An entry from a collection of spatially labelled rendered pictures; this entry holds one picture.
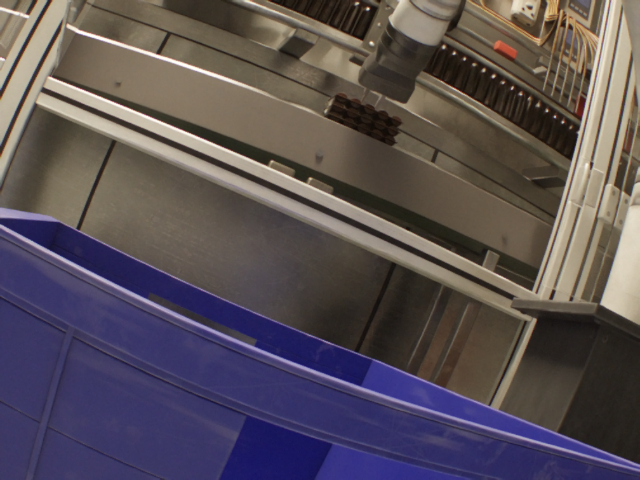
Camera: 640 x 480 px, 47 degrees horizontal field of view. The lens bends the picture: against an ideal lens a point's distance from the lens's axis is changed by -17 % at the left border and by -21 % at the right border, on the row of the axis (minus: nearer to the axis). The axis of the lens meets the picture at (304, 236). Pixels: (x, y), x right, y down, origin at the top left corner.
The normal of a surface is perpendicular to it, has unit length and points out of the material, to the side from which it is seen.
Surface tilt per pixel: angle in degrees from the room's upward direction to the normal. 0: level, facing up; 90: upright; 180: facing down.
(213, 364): 90
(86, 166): 90
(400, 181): 90
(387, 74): 132
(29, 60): 90
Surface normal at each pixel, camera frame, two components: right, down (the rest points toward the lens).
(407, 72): -0.17, 0.75
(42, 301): 0.24, 0.01
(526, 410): -0.91, -0.40
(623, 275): -0.78, -0.37
